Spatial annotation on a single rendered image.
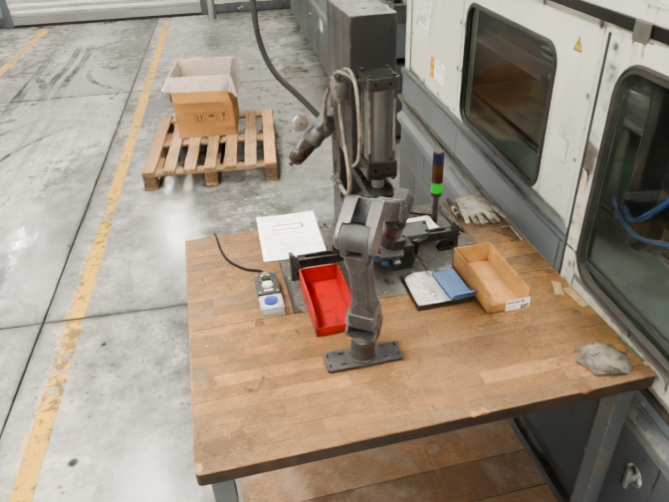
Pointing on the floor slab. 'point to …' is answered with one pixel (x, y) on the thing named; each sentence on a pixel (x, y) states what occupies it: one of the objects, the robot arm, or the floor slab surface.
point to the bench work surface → (391, 389)
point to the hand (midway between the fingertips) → (383, 255)
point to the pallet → (165, 148)
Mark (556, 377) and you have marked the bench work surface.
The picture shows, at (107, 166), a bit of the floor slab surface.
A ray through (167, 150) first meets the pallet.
